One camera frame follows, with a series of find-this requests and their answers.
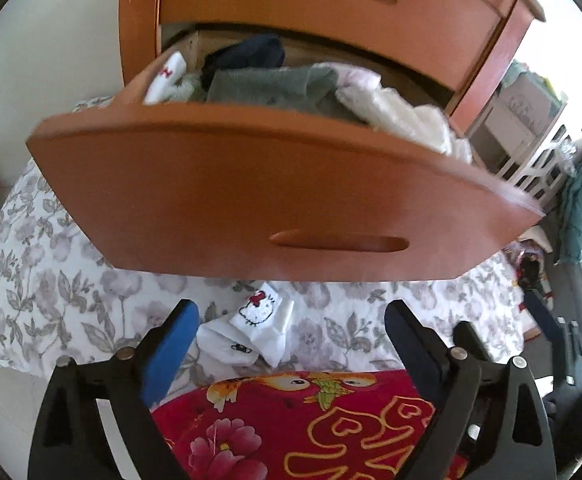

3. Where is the white sock red bow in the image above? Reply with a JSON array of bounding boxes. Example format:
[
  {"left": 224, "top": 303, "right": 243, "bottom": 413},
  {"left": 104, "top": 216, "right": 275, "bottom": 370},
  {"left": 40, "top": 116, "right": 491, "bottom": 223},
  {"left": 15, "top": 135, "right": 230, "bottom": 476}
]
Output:
[{"left": 143, "top": 50, "right": 189, "bottom": 106}]

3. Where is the red floral blanket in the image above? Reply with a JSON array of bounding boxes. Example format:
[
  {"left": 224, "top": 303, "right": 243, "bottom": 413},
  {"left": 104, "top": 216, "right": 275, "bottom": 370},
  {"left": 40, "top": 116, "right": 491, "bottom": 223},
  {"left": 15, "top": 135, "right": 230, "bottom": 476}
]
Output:
[{"left": 151, "top": 370, "right": 472, "bottom": 480}]

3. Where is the grey cloth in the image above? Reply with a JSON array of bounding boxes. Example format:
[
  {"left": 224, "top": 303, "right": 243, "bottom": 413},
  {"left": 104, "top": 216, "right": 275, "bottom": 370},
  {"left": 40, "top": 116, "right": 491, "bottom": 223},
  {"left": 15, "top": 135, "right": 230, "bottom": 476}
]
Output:
[{"left": 206, "top": 66, "right": 367, "bottom": 123}]

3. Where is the wooden drawer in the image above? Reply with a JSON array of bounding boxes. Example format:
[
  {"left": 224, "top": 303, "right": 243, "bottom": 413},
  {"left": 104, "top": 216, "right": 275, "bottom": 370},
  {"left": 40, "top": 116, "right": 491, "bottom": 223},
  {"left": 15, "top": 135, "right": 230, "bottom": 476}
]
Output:
[
  {"left": 158, "top": 0, "right": 517, "bottom": 95},
  {"left": 26, "top": 35, "right": 547, "bottom": 293}
]

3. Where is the white crinkled cloth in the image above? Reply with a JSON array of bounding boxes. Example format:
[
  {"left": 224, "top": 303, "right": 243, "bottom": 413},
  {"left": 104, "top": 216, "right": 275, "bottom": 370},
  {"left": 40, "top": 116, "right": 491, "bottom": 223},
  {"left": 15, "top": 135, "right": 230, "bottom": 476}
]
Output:
[{"left": 338, "top": 82, "right": 474, "bottom": 163}]

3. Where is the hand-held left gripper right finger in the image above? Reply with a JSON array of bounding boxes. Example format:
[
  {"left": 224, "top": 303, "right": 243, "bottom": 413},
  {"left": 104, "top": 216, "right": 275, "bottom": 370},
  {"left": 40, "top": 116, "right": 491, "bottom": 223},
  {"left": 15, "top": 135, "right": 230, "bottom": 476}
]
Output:
[{"left": 384, "top": 299, "right": 558, "bottom": 480}]

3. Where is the grey floral bed blanket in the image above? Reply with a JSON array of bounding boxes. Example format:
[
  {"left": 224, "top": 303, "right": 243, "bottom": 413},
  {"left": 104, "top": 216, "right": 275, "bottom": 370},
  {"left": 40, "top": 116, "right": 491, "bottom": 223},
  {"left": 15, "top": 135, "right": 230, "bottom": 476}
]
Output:
[{"left": 0, "top": 95, "right": 527, "bottom": 381}]

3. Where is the small white table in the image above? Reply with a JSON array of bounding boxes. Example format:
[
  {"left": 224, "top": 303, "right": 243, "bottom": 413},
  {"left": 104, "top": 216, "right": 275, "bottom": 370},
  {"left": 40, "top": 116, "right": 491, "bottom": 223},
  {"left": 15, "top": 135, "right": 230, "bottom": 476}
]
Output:
[{"left": 466, "top": 60, "right": 569, "bottom": 171}]

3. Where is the dark green jacket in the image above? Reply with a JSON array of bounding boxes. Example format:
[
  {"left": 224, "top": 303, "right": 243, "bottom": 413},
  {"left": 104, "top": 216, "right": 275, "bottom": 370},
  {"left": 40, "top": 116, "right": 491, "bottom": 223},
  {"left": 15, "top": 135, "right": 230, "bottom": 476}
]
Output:
[{"left": 554, "top": 127, "right": 582, "bottom": 266}]

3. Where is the white cat print sock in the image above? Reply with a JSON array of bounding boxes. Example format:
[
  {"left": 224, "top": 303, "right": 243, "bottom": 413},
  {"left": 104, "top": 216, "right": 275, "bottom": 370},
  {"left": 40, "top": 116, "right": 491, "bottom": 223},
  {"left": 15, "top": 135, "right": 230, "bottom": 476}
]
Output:
[{"left": 228, "top": 282, "right": 296, "bottom": 351}]

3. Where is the pale pink garment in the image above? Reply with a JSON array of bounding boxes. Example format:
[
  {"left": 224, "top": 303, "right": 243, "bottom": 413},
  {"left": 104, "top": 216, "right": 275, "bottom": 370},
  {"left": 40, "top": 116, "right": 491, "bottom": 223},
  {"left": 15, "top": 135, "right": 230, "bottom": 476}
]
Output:
[{"left": 336, "top": 66, "right": 384, "bottom": 93}]

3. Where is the navy cloth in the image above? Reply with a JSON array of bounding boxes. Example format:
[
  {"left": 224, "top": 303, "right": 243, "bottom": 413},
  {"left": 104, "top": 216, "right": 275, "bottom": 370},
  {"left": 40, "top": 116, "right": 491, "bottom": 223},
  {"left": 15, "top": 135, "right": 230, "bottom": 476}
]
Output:
[{"left": 202, "top": 35, "right": 287, "bottom": 86}]

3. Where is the pale picture board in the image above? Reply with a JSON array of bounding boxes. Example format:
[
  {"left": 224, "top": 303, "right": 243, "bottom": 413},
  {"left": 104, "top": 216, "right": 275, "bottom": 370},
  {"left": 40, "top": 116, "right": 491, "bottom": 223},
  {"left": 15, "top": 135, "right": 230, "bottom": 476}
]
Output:
[{"left": 501, "top": 67, "right": 567, "bottom": 131}]

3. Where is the mint mesh underwear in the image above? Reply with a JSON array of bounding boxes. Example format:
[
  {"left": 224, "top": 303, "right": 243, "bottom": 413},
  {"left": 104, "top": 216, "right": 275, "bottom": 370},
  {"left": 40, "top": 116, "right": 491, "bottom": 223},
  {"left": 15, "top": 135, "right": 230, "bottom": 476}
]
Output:
[{"left": 171, "top": 72, "right": 207, "bottom": 103}]

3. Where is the closed wooden drawer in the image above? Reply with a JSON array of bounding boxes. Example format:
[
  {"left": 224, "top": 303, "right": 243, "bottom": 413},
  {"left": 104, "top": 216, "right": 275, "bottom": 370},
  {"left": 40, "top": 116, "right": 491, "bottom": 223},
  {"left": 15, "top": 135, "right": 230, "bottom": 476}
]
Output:
[{"left": 158, "top": 0, "right": 517, "bottom": 95}]

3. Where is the wooden nightstand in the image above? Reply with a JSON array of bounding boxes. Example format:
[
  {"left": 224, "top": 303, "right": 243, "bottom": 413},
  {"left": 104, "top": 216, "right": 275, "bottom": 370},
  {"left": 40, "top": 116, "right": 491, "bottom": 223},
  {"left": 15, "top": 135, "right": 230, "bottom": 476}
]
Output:
[{"left": 119, "top": 0, "right": 547, "bottom": 136}]

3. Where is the white sock small print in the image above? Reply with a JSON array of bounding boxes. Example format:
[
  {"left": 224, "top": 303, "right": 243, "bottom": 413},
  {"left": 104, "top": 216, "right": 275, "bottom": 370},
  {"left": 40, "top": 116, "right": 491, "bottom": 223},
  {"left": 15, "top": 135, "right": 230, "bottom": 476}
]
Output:
[{"left": 196, "top": 317, "right": 284, "bottom": 368}]

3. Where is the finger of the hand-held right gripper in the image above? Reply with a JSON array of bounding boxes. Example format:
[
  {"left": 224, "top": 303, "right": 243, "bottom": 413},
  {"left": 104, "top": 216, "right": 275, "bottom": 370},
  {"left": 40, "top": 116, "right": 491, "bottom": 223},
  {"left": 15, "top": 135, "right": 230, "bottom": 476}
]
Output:
[
  {"left": 452, "top": 320, "right": 499, "bottom": 367},
  {"left": 521, "top": 290, "right": 582, "bottom": 381}
]

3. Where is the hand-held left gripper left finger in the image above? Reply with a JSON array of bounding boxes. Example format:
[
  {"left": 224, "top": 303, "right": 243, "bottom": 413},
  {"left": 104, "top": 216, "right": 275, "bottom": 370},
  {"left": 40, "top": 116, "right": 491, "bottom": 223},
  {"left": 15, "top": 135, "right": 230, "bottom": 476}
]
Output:
[{"left": 27, "top": 299, "right": 201, "bottom": 480}]

